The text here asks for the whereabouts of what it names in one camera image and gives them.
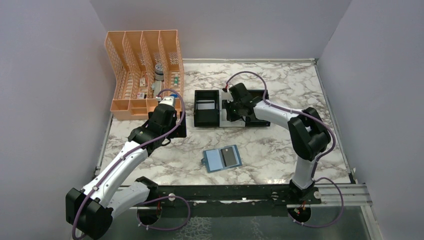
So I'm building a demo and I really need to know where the white middle card tray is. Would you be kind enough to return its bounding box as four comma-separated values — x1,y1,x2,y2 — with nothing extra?
219,89,246,128

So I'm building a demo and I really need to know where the black card tray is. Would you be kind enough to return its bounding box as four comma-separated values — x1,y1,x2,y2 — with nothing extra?
193,90,220,128
244,89,272,128

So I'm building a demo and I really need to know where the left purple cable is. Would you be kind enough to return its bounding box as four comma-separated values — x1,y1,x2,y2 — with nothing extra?
71,88,192,240

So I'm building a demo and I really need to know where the blue card holder wallet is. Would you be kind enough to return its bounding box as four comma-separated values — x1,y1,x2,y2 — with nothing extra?
200,144,242,173

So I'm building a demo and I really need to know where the aluminium frame rail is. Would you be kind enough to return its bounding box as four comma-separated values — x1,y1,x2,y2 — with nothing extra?
316,183,373,207

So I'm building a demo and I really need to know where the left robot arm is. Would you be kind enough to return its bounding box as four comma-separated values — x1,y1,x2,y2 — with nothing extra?
65,99,187,240

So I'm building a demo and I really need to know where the round tin in organizer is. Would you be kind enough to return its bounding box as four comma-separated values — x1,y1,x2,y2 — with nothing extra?
154,63,164,82

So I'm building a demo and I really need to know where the silver crest card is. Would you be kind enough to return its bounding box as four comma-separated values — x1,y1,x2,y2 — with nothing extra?
196,100,216,110

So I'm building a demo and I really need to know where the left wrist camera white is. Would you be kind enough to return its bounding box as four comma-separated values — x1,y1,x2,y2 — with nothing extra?
155,96,176,107

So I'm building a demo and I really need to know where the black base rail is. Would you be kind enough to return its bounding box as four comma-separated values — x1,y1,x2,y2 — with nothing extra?
147,184,322,206

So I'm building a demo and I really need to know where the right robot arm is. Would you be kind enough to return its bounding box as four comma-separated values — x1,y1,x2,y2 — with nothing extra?
223,83,331,204

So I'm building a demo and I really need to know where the orange plastic desk organizer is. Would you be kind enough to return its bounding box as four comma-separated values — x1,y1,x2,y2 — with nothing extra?
104,29,185,121

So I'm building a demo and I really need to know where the black left card tray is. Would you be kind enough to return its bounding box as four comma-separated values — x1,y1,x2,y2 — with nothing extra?
193,90,220,128

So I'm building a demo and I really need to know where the green white small bottle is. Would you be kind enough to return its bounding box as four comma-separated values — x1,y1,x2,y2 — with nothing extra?
173,75,179,87

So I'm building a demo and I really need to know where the black right card tray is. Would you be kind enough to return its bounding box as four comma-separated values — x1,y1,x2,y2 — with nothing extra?
244,89,272,128

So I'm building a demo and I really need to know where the white red labelled box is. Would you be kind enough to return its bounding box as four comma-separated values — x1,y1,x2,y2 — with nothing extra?
136,92,146,99

